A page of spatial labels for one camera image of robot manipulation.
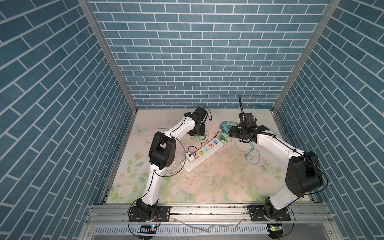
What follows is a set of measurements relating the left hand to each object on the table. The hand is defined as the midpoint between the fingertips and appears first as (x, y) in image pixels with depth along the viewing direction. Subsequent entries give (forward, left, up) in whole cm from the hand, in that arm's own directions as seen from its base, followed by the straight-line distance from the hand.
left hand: (200, 133), depth 99 cm
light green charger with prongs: (-1, -1, -4) cm, 4 cm away
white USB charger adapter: (-19, +7, +2) cm, 20 cm away
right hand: (-4, -19, +8) cm, 21 cm away
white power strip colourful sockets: (-14, -1, -4) cm, 14 cm away
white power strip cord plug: (-20, +5, -1) cm, 21 cm away
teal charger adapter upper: (+7, -18, -3) cm, 19 cm away
